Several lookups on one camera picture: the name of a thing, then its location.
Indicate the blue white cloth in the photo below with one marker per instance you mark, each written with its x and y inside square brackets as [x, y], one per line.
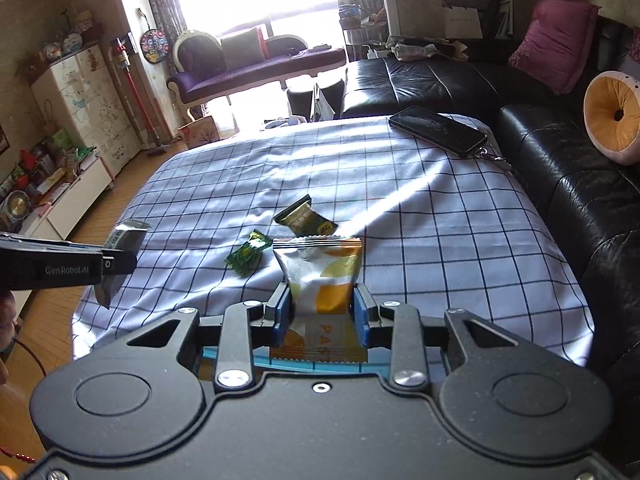
[285, 122]

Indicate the low white cabinet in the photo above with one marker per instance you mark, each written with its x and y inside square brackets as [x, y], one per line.
[75, 195]

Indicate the white shopping bag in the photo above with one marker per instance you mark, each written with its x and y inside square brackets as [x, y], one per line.
[463, 22]

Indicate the red stick vacuum cleaner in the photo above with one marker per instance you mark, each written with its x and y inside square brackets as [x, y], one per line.
[135, 95]

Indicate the small bright green snack packet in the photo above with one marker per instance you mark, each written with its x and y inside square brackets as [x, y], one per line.
[247, 254]

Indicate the pile of boxes and toys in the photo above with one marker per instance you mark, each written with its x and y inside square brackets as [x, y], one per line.
[45, 170]

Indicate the blue container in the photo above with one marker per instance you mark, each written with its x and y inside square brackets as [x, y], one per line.
[300, 367]

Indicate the round colourful dartboard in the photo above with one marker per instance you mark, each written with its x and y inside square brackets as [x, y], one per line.
[155, 46]

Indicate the tree print paper bag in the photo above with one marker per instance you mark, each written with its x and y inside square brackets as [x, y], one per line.
[200, 132]

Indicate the crumpled papers and cloth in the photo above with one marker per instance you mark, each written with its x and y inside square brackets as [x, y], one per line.
[425, 47]

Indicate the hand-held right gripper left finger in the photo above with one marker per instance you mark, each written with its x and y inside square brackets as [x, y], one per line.
[284, 317]

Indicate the cluttered side table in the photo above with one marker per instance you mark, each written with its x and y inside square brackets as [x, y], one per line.
[362, 30]

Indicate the olive green snack packet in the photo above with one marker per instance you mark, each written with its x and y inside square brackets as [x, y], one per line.
[305, 220]

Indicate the black stool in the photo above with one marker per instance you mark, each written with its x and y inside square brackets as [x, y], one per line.
[302, 102]

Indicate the white cartoon drawer cabinet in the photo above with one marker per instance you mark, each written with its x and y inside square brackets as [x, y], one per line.
[90, 110]

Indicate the white black foil snack packet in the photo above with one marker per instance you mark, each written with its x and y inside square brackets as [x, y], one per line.
[131, 235]

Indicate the yellow white snack packet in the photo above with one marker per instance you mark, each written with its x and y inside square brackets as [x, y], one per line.
[320, 270]

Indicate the purple chaise longue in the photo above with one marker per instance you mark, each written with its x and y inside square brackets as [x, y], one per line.
[250, 77]

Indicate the olive brown cushion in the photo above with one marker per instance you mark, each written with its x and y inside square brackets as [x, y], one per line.
[242, 49]

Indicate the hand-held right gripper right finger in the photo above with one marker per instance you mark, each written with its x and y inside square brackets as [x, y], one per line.
[361, 317]

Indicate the leaning picture frame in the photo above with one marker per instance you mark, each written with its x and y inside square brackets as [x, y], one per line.
[505, 19]

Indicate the blue checked tablecloth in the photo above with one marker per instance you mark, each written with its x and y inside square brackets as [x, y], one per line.
[425, 220]

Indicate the small decorative figurines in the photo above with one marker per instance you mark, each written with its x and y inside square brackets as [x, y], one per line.
[67, 42]

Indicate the black smartphone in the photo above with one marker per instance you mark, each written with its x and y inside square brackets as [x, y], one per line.
[437, 130]

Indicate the black leather sofa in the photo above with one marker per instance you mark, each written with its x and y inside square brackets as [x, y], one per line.
[560, 160]

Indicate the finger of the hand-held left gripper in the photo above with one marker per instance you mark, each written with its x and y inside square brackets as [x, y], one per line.
[119, 262]

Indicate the round orange plush cushion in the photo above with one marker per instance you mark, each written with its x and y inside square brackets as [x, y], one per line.
[612, 117]

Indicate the pink cushion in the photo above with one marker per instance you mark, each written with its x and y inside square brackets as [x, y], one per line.
[555, 45]

